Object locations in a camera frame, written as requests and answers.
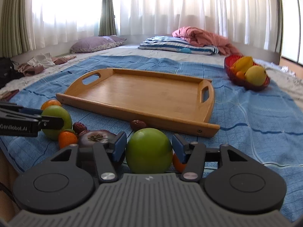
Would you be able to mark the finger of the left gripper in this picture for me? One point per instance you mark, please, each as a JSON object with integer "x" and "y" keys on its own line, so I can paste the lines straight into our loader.
{"x": 50, "y": 123}
{"x": 17, "y": 108}

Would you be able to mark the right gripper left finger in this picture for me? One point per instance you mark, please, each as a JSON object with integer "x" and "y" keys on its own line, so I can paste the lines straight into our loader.
{"x": 106, "y": 154}

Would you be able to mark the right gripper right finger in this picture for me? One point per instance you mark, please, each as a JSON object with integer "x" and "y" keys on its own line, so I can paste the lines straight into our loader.
{"x": 193, "y": 155}

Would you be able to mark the green apple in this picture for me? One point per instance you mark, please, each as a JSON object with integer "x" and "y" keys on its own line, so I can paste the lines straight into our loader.
{"x": 57, "y": 111}
{"x": 149, "y": 151}

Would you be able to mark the small orange mandarin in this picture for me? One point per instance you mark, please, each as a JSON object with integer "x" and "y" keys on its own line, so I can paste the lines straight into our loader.
{"x": 177, "y": 164}

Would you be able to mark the large pale orange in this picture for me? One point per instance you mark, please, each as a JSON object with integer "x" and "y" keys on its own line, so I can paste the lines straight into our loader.
{"x": 50, "y": 103}

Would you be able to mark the dark purple mangosteen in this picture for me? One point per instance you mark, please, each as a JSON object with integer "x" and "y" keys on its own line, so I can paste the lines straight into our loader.
{"x": 89, "y": 138}

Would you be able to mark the red date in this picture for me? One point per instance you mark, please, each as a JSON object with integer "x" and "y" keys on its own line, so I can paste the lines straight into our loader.
{"x": 79, "y": 127}
{"x": 137, "y": 125}

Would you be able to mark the red date by tray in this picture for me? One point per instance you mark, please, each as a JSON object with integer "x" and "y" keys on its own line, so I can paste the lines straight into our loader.
{"x": 137, "y": 125}

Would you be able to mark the pile of clothes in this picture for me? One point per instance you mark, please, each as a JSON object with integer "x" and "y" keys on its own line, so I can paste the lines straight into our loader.
{"x": 39, "y": 63}

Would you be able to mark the wooden serving tray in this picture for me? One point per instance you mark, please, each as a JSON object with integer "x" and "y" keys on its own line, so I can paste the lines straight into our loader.
{"x": 166, "y": 101}

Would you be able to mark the blue checked blanket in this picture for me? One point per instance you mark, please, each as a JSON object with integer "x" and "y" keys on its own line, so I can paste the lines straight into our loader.
{"x": 265, "y": 125}

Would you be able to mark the purple pillow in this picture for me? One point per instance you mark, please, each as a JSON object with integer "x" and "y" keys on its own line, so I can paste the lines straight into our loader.
{"x": 97, "y": 43}

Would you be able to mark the small orange in bowl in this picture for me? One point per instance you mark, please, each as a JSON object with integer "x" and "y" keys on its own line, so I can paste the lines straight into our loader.
{"x": 240, "y": 75}

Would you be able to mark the grey bed sheet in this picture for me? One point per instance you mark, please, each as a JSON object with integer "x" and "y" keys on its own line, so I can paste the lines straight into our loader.
{"x": 291, "y": 85}

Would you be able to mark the red fruit bowl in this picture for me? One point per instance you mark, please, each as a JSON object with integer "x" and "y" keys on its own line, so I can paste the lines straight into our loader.
{"x": 228, "y": 62}

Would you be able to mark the yellow mango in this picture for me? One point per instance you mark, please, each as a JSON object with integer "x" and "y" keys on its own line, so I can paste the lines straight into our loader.
{"x": 256, "y": 75}

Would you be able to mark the yellow starfruit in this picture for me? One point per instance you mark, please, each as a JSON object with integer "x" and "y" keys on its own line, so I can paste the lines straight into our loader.
{"x": 242, "y": 64}

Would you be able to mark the blue white striped pillow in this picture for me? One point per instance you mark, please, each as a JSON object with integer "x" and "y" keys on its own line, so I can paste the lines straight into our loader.
{"x": 175, "y": 44}

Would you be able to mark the green drape curtain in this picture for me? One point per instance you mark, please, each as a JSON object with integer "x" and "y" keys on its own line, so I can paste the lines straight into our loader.
{"x": 107, "y": 24}

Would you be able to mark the pink crumpled quilt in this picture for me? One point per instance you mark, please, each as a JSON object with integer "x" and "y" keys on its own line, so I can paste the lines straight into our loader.
{"x": 199, "y": 38}

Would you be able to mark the white crumpled cloth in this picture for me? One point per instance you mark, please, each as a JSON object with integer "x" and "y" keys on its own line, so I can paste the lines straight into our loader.
{"x": 286, "y": 70}

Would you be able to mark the white sheer curtain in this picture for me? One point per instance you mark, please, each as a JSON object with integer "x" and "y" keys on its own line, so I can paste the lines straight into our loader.
{"x": 251, "y": 22}

